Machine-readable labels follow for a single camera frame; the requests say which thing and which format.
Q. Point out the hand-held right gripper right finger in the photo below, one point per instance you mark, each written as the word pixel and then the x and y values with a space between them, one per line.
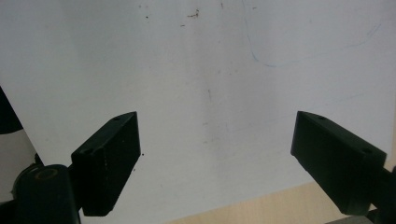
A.
pixel 339 161

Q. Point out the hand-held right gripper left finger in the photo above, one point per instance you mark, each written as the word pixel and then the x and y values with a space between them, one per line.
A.
pixel 106 161

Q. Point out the white table mat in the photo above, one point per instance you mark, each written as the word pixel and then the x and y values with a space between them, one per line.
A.
pixel 211 77

